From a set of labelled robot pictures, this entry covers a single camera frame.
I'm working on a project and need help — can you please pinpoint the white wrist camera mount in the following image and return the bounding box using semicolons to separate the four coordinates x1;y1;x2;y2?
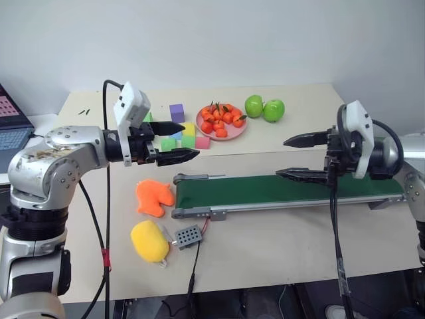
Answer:
112;81;152;167
341;100;376;181

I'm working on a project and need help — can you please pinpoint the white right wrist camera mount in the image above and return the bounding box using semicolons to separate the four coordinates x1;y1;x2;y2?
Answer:
341;100;376;181

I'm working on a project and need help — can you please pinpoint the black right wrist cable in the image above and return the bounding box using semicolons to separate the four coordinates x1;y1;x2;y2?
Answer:
329;103;357;319

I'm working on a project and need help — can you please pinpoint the white shoe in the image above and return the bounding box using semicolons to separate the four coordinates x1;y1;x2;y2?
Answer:
324;303;350;319

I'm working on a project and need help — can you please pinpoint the red and black wire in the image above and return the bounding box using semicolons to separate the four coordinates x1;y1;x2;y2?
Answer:
198;217;213;237

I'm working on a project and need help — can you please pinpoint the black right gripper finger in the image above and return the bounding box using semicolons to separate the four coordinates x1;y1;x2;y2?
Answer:
282;130;333;149
275;167;331;185

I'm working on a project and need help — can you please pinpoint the black power cable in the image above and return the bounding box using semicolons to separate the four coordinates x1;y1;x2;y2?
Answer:
185;240;203;298

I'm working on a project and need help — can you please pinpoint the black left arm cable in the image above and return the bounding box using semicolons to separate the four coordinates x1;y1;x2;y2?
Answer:
78;181;111;319

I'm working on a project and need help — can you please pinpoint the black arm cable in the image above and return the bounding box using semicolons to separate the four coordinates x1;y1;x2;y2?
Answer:
78;181;111;319
371;118;405;173

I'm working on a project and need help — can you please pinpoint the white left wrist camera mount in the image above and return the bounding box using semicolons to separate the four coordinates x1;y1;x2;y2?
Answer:
112;81;152;167

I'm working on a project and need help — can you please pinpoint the green apple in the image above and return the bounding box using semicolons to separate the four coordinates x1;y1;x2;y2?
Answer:
262;98;286;124
244;94;265;119

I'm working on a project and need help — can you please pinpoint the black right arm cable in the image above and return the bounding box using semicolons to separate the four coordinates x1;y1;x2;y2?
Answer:
371;118;405;173

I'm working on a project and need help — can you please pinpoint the yellow foam block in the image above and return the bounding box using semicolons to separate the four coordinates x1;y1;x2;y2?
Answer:
178;122;198;138

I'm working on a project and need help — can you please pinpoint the orange plush toy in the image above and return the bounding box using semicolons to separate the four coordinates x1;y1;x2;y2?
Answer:
135;178;176;218

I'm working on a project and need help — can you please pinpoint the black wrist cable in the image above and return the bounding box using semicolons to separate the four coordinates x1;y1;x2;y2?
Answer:
329;103;357;319
102;79;123;319

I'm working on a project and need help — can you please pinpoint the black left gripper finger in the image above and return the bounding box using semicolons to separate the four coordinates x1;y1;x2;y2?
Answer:
147;121;187;137
155;148;201;167

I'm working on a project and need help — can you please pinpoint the dark laptop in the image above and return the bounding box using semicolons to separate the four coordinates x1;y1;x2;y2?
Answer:
0;82;36;174

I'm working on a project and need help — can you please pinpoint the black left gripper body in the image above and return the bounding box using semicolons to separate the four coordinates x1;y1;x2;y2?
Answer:
128;122;158;165

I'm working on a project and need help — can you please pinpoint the purple foam cube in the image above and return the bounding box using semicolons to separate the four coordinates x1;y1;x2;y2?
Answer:
169;103;185;124

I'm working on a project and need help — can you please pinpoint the grey perforated control box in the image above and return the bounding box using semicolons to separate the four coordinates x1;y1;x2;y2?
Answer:
170;225;204;251

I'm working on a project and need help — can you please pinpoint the pink plate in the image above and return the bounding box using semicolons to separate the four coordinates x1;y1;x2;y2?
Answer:
195;105;248;142

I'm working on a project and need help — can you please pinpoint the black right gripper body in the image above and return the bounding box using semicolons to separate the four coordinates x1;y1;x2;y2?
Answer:
323;125;363;187

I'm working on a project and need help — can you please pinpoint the green conveyor belt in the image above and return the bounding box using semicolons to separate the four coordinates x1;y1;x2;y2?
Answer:
171;172;408;223

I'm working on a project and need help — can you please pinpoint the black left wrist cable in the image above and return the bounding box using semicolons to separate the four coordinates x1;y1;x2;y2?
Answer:
102;79;123;319

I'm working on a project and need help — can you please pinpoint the yellow plush toy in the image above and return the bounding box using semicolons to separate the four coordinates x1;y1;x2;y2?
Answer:
129;220;171;270

